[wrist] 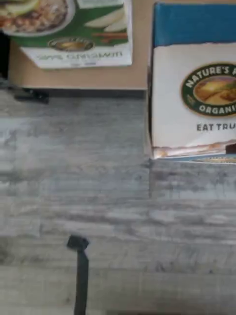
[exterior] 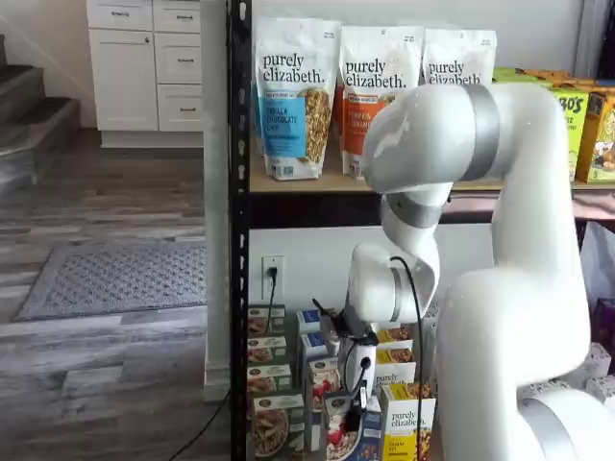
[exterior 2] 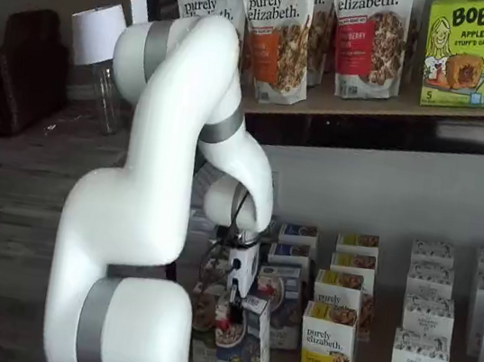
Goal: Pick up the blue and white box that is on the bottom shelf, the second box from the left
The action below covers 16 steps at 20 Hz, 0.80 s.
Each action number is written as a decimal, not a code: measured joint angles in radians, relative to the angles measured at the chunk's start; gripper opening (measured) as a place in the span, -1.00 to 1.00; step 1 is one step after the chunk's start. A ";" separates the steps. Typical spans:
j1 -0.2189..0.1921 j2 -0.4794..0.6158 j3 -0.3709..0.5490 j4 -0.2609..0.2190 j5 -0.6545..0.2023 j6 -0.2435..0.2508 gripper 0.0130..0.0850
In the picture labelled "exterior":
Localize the black floor cable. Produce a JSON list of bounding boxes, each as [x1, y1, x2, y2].
[[167, 387, 233, 461]]

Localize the purple bag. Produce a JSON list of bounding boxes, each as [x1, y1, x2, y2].
[[589, 297, 615, 345]]

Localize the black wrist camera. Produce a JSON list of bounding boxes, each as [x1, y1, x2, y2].
[[310, 297, 350, 340]]

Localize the yellow snack box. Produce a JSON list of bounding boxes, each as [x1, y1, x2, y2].
[[526, 69, 615, 95], [575, 90, 615, 184]]

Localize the wooden shelf board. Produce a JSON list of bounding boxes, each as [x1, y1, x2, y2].
[[249, 162, 615, 193]]

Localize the black metal shelf frame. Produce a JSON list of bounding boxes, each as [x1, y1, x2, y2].
[[225, 0, 615, 461]]

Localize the white plastic bag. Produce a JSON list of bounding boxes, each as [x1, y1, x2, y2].
[[578, 220, 615, 302]]

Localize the orange label granola pouch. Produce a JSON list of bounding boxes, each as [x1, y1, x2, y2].
[[338, 25, 425, 180], [333, 85, 346, 159]]

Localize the yellow white granola box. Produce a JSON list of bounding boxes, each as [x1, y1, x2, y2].
[[373, 360, 418, 391], [377, 327, 414, 348], [379, 382, 438, 461], [375, 345, 415, 366]]

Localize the red label granola pouch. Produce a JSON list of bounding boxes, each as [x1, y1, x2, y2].
[[421, 27, 498, 90]]

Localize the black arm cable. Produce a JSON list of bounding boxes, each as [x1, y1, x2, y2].
[[389, 255, 427, 433]]

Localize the grey wooden stairs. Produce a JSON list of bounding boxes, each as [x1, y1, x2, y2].
[[0, 33, 82, 198]]

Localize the green white cereal box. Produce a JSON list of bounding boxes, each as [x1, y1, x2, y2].
[[247, 303, 288, 338], [247, 334, 289, 367], [247, 363, 294, 398], [252, 392, 308, 461]]

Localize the white organic pantry box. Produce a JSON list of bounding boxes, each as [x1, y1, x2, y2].
[[589, 341, 614, 380]]

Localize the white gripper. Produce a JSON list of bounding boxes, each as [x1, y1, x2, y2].
[[338, 335, 379, 432]]

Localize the grey doormat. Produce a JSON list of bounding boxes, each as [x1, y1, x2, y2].
[[12, 241, 209, 323]]

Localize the white wall outlet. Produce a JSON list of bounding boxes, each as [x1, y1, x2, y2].
[[261, 255, 285, 302]]

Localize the white drawer cabinet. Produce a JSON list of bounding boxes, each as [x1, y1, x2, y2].
[[86, 0, 203, 149]]

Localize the blue label granola pouch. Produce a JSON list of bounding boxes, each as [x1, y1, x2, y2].
[[249, 80, 266, 158], [253, 17, 343, 182]]

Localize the black power cord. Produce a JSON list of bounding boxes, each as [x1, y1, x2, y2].
[[265, 265, 280, 311]]

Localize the green Bobo's snack box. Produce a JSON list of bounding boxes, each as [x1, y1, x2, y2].
[[492, 66, 553, 88], [552, 85, 590, 182]]

